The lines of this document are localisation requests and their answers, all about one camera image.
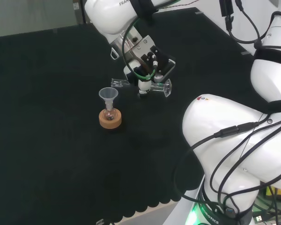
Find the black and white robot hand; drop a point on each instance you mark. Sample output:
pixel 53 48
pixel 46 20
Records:
pixel 161 63

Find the clear glass graduated cylinder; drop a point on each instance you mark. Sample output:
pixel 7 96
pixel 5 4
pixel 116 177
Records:
pixel 118 82

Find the clear round-bottom flask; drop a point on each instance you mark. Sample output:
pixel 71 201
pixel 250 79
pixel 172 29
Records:
pixel 108 115

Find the translucent plastic funnel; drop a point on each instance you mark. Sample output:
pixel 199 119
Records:
pixel 108 93

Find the grey tape piece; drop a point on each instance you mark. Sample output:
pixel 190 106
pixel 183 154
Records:
pixel 198 13
pixel 246 53

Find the black bench cloth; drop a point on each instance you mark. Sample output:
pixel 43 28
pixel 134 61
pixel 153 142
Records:
pixel 49 117

